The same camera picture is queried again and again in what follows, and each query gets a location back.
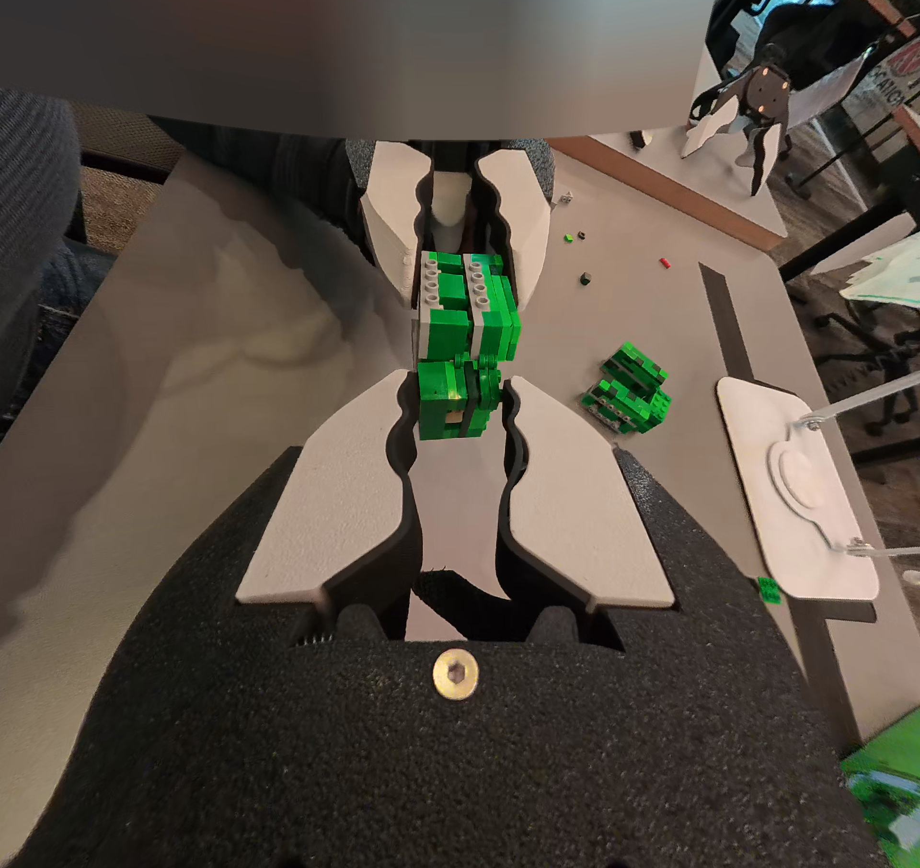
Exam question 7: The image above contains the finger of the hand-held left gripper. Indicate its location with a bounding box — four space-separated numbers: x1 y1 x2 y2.
359 141 434 306
476 142 554 307

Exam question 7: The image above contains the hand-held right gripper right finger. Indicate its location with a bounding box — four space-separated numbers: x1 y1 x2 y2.
496 377 677 642

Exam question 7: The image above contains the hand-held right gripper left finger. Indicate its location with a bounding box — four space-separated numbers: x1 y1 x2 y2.
236 368 424 642

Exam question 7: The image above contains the small green hinge brick piece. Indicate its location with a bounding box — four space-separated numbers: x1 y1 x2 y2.
418 354 504 441

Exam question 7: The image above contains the person's left forearm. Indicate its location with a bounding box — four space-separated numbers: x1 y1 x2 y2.
0 91 81 423

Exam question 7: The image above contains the green brick corner build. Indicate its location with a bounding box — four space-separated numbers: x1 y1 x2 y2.
581 342 673 436

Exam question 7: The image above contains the wooden-edged side table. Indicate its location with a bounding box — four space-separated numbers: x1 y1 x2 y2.
546 131 789 252

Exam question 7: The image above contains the white book stand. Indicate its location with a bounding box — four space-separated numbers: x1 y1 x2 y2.
716 371 920 602

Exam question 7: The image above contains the tan fabric chair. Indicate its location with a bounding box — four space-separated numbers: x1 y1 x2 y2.
68 103 181 252

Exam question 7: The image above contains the spare black grey gripper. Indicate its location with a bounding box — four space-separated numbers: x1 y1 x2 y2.
681 63 793 197

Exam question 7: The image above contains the black office chair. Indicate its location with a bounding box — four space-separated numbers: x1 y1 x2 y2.
812 300 920 463
747 0 828 64

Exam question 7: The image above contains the white hanging bag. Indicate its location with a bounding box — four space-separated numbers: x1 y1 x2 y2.
787 49 874 125

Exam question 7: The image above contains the red white sign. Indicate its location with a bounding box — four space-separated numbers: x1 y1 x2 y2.
859 40 912 113

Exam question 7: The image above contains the green toy brick box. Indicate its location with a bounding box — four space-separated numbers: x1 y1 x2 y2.
841 728 920 868

